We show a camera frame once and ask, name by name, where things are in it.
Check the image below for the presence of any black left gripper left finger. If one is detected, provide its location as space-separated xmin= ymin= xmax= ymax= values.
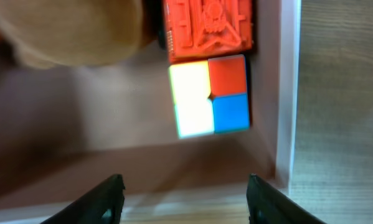
xmin=41 ymin=174 xmax=125 ymax=224

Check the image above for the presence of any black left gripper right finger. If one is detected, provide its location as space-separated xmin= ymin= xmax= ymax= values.
xmin=246 ymin=174 xmax=324 ymax=224

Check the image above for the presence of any white pink-lined box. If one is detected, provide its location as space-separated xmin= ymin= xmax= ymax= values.
xmin=0 ymin=1 xmax=301 ymax=223

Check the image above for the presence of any colourful two-by-two cube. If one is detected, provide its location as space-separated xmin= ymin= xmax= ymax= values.
xmin=168 ymin=54 xmax=250 ymax=139

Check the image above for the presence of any brown plush toy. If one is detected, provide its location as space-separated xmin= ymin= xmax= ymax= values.
xmin=0 ymin=0 xmax=155 ymax=68

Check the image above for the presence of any red toy fire truck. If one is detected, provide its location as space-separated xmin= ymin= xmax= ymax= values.
xmin=163 ymin=0 xmax=253 ymax=63

